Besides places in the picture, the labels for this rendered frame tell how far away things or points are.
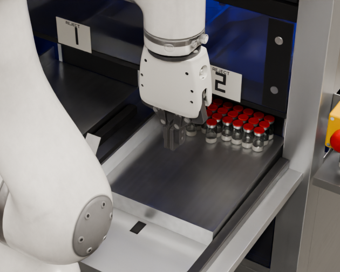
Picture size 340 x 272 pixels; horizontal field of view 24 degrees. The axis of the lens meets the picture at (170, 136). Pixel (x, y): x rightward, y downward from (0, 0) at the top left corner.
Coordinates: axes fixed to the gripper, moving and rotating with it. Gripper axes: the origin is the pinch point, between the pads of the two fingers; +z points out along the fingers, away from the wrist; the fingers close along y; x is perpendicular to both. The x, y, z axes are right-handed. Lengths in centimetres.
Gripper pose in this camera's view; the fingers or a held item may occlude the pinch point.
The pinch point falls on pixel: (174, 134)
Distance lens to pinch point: 118.3
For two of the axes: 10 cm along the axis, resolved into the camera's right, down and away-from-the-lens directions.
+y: -8.5, -3.1, 4.2
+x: -5.2, 5.1, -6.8
